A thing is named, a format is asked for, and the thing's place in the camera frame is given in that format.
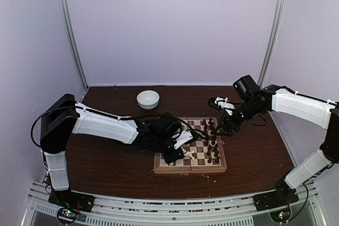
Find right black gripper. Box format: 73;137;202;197
213;99;262;137

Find wooden chess board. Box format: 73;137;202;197
153;117;227;175

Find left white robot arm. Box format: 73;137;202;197
34;94;196;207

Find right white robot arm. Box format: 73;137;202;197
208;82;338;206

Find white ceramic bowl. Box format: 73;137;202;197
137;90;160;110

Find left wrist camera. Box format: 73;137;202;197
154;113;181;139

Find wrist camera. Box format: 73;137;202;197
233;75;261;101
154;113;181;139

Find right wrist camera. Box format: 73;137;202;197
233;75;261;101

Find aluminium front rail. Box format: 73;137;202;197
26;179;323;226

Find right aluminium frame post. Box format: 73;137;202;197
257;0;286;87

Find aluminium frame post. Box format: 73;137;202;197
257;0;286;87
60;0;89;90

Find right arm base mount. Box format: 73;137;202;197
253;191;299;212

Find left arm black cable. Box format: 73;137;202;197
31;106;210;155

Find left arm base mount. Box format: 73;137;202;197
48;191;94;212

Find left aluminium frame post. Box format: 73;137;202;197
60;0;89;90

